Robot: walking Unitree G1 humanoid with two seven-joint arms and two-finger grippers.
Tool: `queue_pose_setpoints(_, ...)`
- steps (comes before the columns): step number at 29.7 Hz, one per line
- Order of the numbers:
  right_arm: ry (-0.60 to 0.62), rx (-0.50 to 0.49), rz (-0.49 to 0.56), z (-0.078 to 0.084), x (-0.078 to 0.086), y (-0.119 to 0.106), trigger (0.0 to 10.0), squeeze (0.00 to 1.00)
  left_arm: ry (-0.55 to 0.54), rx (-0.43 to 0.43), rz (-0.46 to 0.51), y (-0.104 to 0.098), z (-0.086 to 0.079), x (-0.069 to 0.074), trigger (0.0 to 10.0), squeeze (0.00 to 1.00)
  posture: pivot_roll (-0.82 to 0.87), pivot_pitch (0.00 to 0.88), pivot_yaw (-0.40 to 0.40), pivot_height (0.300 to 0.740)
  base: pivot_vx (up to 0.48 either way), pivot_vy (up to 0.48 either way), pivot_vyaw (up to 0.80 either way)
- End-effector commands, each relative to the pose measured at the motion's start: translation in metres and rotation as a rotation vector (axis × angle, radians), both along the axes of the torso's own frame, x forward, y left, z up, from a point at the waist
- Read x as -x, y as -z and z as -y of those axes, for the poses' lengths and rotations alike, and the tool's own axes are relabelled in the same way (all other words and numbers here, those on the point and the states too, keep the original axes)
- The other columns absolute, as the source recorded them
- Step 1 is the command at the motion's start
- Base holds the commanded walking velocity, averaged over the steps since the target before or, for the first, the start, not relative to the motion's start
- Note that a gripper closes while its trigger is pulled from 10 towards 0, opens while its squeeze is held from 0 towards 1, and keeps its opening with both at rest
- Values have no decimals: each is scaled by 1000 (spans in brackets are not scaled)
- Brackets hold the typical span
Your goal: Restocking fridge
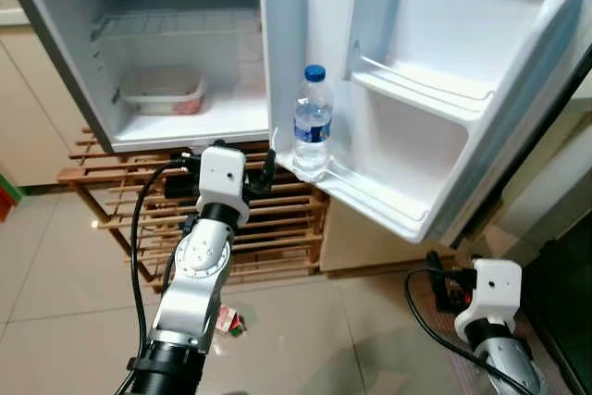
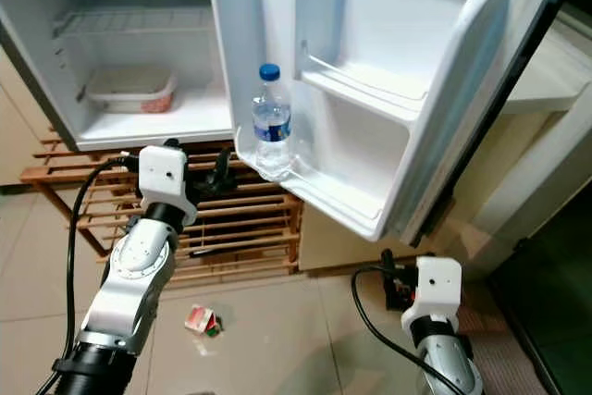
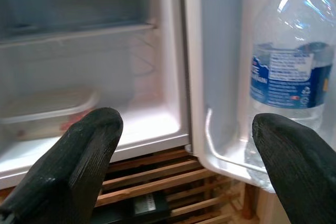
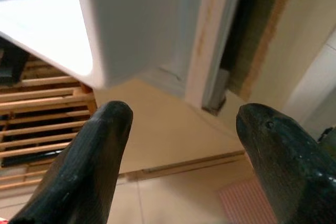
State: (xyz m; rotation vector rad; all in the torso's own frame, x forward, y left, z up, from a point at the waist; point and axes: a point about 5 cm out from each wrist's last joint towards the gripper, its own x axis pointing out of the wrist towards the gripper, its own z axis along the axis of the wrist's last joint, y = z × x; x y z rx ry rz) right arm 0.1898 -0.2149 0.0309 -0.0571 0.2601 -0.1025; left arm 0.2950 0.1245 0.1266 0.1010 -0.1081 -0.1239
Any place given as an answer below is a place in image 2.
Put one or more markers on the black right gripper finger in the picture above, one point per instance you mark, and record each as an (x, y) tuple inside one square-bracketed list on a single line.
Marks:
[(387, 262)]

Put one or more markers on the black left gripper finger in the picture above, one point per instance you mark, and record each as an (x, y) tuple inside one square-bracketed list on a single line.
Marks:
[(223, 166)]

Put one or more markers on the clear container red food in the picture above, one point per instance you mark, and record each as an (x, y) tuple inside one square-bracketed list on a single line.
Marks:
[(129, 88)]

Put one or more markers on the white lined fridge door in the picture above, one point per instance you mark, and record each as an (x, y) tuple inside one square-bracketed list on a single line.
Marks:
[(398, 43)]

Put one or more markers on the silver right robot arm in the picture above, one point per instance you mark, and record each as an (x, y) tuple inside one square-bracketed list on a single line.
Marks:
[(449, 358)]

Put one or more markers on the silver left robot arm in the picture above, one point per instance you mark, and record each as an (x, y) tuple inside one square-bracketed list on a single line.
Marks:
[(139, 275)]

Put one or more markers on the wooden wine rack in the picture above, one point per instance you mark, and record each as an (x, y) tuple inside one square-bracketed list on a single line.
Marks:
[(240, 228)]

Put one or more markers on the clear water bottle blue cap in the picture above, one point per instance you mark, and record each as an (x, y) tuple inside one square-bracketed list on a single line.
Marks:
[(271, 127)]

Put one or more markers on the small red white carton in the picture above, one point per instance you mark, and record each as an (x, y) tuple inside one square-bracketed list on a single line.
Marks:
[(202, 321)]

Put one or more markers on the green glass sliding door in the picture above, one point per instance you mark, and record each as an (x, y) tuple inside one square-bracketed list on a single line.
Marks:
[(550, 302)]

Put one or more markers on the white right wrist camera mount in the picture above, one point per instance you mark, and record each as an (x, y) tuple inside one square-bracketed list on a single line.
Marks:
[(435, 289)]

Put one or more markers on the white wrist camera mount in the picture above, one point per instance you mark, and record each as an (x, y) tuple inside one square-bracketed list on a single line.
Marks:
[(166, 178), (435, 289)]

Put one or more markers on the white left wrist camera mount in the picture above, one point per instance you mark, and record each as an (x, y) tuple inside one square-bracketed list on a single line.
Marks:
[(166, 178)]

